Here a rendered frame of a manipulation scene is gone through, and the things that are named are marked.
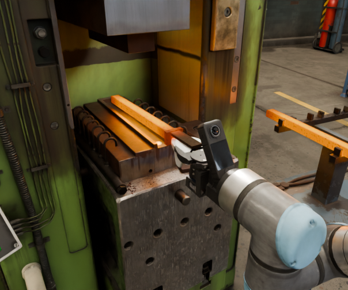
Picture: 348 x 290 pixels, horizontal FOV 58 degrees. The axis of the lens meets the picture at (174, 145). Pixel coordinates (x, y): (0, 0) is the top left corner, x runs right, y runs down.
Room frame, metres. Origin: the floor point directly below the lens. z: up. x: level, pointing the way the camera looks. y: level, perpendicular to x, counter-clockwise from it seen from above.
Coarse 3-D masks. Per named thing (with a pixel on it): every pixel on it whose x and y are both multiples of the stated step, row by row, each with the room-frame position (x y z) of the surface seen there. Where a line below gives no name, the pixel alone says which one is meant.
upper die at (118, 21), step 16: (64, 0) 0.91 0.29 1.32; (80, 0) 0.79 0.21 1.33; (96, 0) 0.69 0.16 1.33; (112, 0) 0.67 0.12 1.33; (128, 0) 0.69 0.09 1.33; (144, 0) 0.70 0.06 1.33; (160, 0) 0.72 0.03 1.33; (176, 0) 0.74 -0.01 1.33; (64, 16) 0.93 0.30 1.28; (80, 16) 0.80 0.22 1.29; (96, 16) 0.70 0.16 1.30; (112, 16) 0.67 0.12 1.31; (128, 16) 0.68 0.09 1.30; (144, 16) 0.70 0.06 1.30; (160, 16) 0.72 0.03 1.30; (176, 16) 0.74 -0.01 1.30; (112, 32) 0.66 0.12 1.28; (128, 32) 0.68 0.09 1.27; (144, 32) 0.70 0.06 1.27
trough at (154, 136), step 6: (108, 102) 1.06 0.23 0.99; (114, 108) 1.01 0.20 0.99; (120, 114) 0.95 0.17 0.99; (126, 114) 0.95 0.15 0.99; (132, 120) 0.90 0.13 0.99; (138, 126) 0.86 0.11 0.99; (144, 126) 0.85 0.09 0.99; (144, 132) 0.81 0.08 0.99; (150, 132) 0.81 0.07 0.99; (156, 138) 0.77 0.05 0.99; (162, 138) 0.76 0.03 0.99; (162, 144) 0.74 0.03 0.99
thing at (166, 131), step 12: (120, 96) 0.98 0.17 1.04; (120, 108) 0.92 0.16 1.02; (132, 108) 0.85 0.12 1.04; (144, 120) 0.78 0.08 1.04; (156, 120) 0.76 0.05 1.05; (156, 132) 0.72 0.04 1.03; (168, 132) 0.66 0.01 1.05; (180, 132) 0.66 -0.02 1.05; (168, 144) 0.66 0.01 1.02; (192, 144) 0.60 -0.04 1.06
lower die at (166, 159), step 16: (96, 112) 0.96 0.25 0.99; (112, 112) 0.95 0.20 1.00; (96, 128) 0.85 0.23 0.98; (112, 128) 0.83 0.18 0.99; (128, 128) 0.83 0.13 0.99; (96, 144) 0.80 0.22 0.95; (112, 144) 0.75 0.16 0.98; (128, 144) 0.73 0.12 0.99; (144, 144) 0.73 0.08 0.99; (112, 160) 0.69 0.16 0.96; (128, 160) 0.67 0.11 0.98; (144, 160) 0.69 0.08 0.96; (160, 160) 0.72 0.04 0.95; (128, 176) 0.67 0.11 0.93
